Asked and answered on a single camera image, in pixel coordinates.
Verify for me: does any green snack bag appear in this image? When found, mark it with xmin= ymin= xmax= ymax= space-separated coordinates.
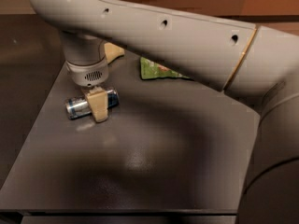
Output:
xmin=140 ymin=57 xmax=188 ymax=80

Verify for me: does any blue silver redbull can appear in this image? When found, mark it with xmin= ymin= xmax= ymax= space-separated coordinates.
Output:
xmin=64 ymin=88 xmax=119 ymax=120

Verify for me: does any yellow sponge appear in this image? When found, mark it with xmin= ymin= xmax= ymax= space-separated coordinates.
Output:
xmin=104 ymin=43 xmax=125 ymax=63

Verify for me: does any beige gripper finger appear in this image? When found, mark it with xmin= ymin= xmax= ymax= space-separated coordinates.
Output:
xmin=82 ymin=87 xmax=108 ymax=122

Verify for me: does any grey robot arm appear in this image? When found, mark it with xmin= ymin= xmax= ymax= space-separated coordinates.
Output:
xmin=30 ymin=0 xmax=299 ymax=224

